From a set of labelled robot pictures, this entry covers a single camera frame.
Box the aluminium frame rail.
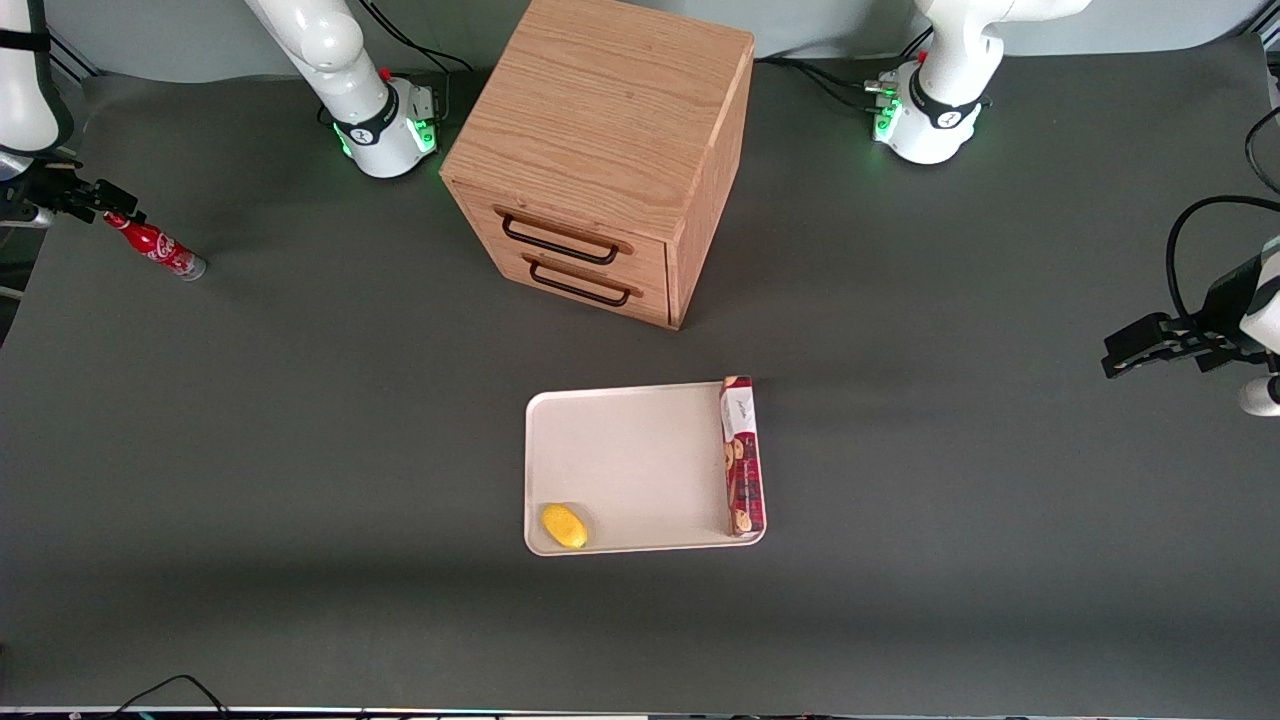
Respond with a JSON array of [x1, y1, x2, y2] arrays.
[[48, 28, 103, 79]]

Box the black left base cables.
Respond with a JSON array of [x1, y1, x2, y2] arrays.
[[755, 30, 931, 113]]

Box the black base cables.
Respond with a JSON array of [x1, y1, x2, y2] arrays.
[[318, 0, 473, 131], [755, 30, 931, 113]]

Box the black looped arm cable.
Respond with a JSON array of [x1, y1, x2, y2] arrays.
[[1165, 195, 1280, 331]]

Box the black right base cables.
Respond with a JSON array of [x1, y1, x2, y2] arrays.
[[318, 0, 473, 131]]

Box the white plastic tray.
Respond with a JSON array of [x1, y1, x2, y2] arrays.
[[524, 381, 768, 557]]

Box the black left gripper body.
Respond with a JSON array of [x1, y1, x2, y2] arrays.
[[1198, 255, 1273, 369]]

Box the black thin floor cable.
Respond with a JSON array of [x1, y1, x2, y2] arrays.
[[100, 675, 233, 719]]

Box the black wire drawer handle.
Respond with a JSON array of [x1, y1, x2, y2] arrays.
[[528, 262, 633, 308], [500, 213, 621, 267]]

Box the yellow lemon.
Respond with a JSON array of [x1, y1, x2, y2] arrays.
[[541, 503, 589, 550]]

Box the red cookie box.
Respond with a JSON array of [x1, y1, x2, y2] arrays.
[[720, 375, 767, 539]]

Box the wooden drawer cabinet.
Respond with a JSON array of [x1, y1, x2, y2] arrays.
[[440, 0, 756, 331]]

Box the dark grey table mat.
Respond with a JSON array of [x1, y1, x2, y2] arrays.
[[0, 35, 1280, 713]]

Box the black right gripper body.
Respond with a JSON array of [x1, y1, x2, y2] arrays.
[[0, 165, 97, 227]]

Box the black curved cable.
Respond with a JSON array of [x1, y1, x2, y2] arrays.
[[1245, 105, 1280, 196]]

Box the red coke bottle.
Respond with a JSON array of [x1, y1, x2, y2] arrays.
[[103, 210, 208, 282]]

